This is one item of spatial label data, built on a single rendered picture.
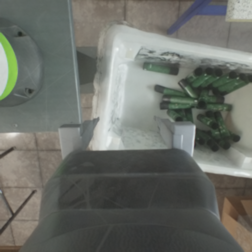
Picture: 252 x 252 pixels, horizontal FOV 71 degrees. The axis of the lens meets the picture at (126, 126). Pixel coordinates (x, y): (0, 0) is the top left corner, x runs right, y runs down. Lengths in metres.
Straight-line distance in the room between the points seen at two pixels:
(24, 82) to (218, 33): 1.25
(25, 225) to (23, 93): 1.71
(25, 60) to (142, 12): 1.05
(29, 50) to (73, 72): 0.08
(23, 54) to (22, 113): 0.12
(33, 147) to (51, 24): 1.25
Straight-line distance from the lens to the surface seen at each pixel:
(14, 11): 0.40
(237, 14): 0.60
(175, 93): 0.81
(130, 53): 0.59
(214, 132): 0.83
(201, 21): 1.38
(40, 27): 0.38
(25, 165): 1.64
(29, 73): 0.34
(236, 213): 1.71
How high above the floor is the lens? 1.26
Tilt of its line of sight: 73 degrees down
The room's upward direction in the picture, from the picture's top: 179 degrees clockwise
